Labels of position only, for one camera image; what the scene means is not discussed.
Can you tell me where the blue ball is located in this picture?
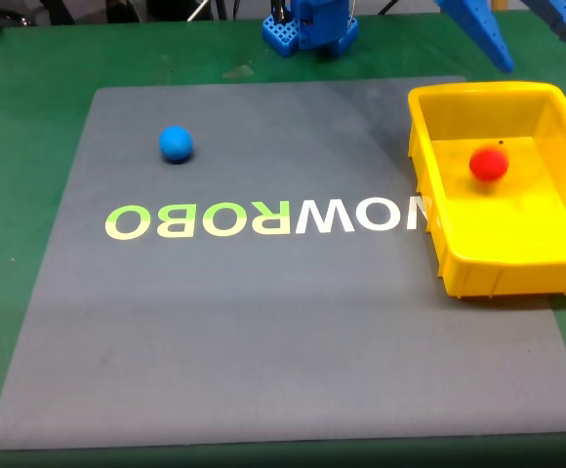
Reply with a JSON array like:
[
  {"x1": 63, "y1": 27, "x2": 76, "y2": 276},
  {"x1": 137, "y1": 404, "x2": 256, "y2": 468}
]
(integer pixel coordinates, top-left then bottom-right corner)
[{"x1": 158, "y1": 125, "x2": 194, "y2": 164}]

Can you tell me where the grey printed mat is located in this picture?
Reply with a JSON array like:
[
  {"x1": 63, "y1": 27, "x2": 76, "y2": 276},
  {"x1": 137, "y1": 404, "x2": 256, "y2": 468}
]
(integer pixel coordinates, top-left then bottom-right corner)
[{"x1": 0, "y1": 75, "x2": 566, "y2": 450}]

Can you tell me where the yellow plastic bin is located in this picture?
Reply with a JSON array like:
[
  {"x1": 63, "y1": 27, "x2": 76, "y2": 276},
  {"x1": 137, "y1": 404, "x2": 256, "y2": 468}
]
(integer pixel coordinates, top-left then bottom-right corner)
[{"x1": 407, "y1": 81, "x2": 566, "y2": 299}]

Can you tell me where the red ball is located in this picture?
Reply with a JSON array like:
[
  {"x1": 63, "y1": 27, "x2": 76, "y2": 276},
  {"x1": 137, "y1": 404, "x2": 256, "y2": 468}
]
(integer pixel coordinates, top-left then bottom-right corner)
[{"x1": 467, "y1": 144, "x2": 510, "y2": 182}]

